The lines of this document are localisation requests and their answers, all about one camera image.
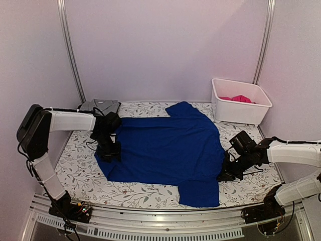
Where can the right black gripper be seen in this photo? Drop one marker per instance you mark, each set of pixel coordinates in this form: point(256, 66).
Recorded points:
point(228, 174)

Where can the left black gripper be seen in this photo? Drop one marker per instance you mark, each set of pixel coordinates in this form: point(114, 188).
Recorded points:
point(116, 153)

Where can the blue t-shirt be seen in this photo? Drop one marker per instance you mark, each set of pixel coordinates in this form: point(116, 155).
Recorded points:
point(182, 149)

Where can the grey shirt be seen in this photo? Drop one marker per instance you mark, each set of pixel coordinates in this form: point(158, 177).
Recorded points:
point(101, 106)

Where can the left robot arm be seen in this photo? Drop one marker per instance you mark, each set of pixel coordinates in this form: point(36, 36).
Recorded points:
point(34, 133)

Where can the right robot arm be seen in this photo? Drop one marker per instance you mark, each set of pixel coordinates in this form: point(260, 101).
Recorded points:
point(275, 151)

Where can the white plastic laundry bin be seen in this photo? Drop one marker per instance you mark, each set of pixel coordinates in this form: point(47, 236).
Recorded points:
point(224, 110)

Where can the floral tablecloth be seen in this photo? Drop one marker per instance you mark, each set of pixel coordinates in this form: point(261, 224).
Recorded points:
point(80, 175)

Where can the pink garment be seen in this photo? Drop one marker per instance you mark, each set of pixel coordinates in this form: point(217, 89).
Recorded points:
point(238, 98)

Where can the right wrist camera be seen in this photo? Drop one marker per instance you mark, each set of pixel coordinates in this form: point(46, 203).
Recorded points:
point(242, 143)

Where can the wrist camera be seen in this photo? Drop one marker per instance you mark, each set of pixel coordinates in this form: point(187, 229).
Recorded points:
point(111, 122)
point(242, 143)

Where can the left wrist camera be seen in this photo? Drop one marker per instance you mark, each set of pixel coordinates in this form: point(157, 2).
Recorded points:
point(111, 122)

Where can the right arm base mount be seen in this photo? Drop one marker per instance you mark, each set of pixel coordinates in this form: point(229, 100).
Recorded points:
point(268, 216)

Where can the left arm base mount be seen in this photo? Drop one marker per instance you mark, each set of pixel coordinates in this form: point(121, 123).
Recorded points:
point(80, 212)

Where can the front aluminium rail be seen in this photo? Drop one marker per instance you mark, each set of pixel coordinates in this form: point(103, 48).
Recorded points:
point(121, 223)

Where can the left aluminium frame post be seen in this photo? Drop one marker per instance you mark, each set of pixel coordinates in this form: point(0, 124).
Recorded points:
point(69, 48)

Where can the aluminium frame post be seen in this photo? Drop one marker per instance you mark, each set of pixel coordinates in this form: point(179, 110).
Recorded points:
point(265, 40)
point(69, 48)

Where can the right aluminium frame post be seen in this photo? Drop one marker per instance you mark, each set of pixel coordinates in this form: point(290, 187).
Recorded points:
point(265, 40)

